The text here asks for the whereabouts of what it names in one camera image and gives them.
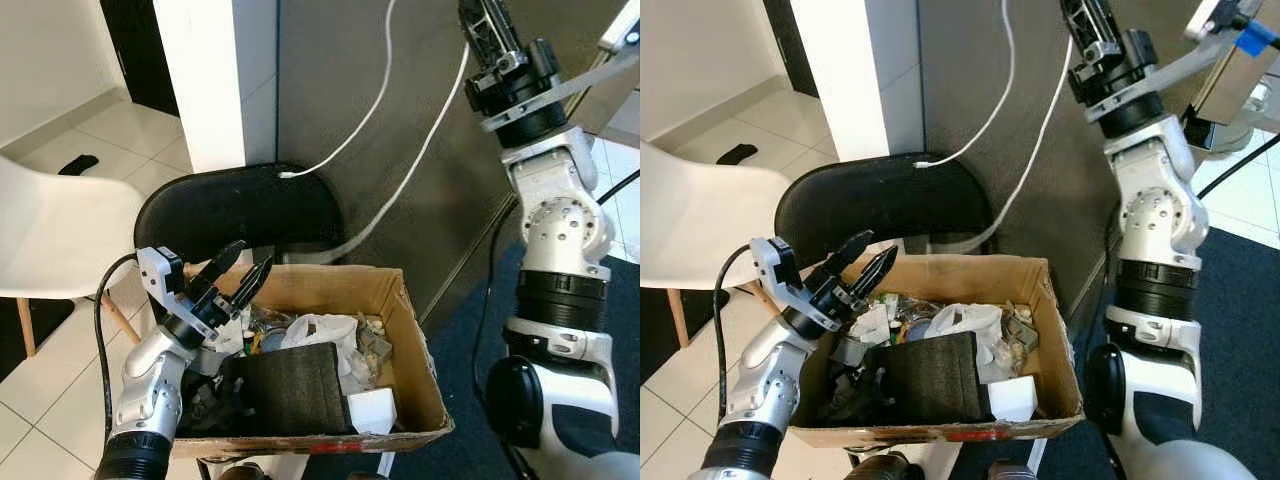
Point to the black round chair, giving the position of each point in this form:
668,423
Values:
880,200
240,210

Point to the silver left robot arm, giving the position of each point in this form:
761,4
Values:
765,388
150,390

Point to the silver metal box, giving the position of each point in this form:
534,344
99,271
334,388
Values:
1240,85

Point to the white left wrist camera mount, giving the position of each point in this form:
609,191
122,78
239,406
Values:
770,265
158,272

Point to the white plastic chair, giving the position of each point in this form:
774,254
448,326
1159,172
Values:
60,240
700,230

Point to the grey crumpled trash piece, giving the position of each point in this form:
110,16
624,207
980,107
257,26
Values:
1020,328
375,343

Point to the black door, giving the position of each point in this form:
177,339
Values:
140,50
795,45

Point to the brown cardboard rubbish box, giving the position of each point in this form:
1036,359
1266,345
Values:
1050,320
410,340

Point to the white foam piece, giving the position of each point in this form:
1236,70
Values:
1010,400
372,410

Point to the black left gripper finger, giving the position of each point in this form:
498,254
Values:
873,275
222,265
252,282
842,258

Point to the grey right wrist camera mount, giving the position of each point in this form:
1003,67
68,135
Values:
580,85
1180,66

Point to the small black floor object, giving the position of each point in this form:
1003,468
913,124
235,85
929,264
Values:
78,164
737,154

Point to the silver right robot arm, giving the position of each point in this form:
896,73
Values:
1160,215
560,230

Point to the black foam block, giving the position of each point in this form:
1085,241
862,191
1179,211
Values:
290,388
930,380

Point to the crumpled white plastic trash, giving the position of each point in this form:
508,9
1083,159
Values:
960,320
325,330

